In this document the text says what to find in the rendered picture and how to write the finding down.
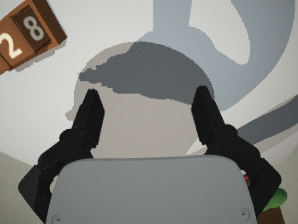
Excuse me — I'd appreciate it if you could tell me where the brown wooden digit cube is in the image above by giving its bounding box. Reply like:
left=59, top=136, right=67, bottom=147
left=0, top=53, right=13, bottom=75
left=0, top=7, right=51, bottom=66

